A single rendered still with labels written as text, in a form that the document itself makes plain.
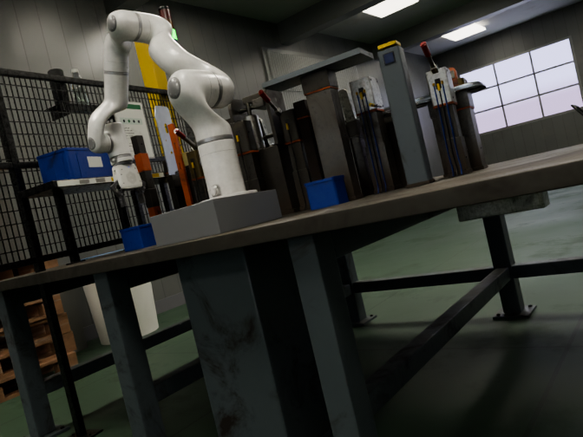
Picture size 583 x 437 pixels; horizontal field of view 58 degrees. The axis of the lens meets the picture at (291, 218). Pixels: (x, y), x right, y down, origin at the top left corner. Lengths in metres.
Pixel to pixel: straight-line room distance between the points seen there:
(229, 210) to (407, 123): 0.62
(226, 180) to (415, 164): 0.60
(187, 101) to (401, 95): 0.66
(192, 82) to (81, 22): 3.97
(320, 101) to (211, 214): 0.57
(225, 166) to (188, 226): 0.23
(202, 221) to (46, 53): 3.85
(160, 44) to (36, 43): 3.42
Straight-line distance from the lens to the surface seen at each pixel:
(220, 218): 1.52
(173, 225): 1.65
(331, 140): 1.80
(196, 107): 1.67
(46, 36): 5.32
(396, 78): 1.74
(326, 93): 1.81
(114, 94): 2.13
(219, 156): 1.67
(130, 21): 1.97
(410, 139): 1.71
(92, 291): 4.32
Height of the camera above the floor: 0.74
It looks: 2 degrees down
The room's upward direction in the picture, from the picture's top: 13 degrees counter-clockwise
